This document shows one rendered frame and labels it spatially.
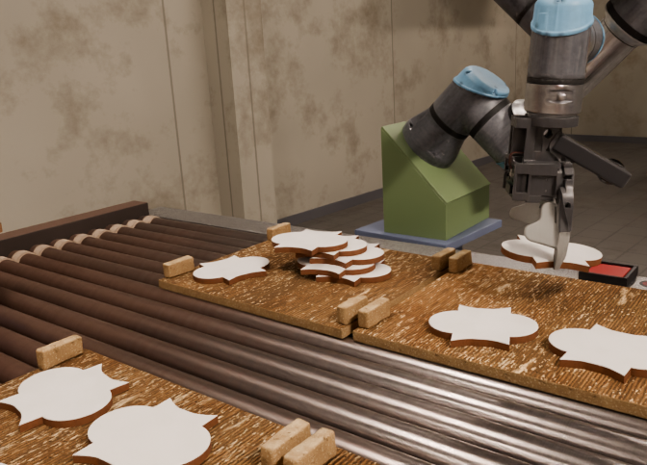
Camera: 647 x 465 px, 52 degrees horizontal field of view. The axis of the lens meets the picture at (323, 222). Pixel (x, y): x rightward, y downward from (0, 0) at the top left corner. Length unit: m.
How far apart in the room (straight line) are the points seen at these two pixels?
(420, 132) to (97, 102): 2.84
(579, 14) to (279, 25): 4.26
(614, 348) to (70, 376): 0.66
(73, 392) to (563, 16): 0.75
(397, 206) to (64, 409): 1.02
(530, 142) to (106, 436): 0.65
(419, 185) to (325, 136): 3.91
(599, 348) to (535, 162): 0.26
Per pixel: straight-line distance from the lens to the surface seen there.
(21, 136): 3.97
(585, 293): 1.07
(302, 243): 1.15
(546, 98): 0.93
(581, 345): 0.87
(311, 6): 5.35
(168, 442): 0.70
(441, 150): 1.60
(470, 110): 1.54
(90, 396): 0.82
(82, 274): 1.38
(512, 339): 0.88
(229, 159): 4.55
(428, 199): 1.55
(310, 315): 0.98
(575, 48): 0.93
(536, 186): 0.96
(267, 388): 0.83
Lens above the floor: 1.31
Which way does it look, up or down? 14 degrees down
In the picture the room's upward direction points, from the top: 3 degrees counter-clockwise
